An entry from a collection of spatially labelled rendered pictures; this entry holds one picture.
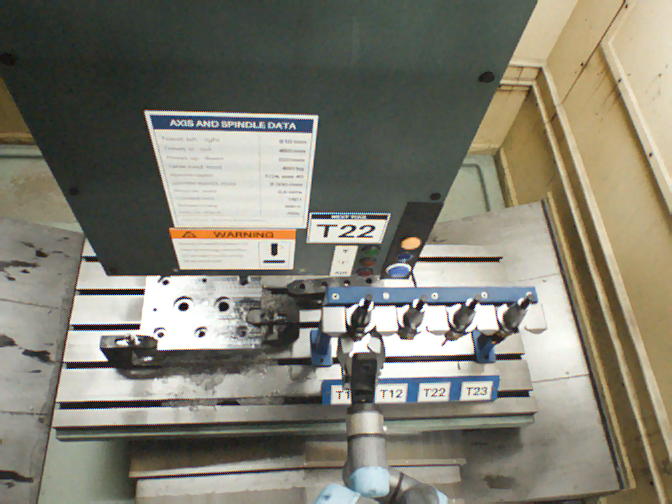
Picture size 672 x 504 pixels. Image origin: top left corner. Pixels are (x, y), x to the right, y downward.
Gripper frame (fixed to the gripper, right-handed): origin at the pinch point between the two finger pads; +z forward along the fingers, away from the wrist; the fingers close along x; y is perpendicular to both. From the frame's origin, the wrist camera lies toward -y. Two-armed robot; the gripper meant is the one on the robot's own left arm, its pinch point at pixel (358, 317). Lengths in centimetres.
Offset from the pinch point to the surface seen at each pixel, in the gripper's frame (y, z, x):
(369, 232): -50, -9, -7
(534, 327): -2.4, -3.5, 37.9
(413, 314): -7.8, -2.5, 9.9
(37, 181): 64, 79, -101
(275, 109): -72, -8, -19
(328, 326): -2.0, -2.7, -6.8
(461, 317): -6.0, -2.6, 20.5
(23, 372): 54, 5, -88
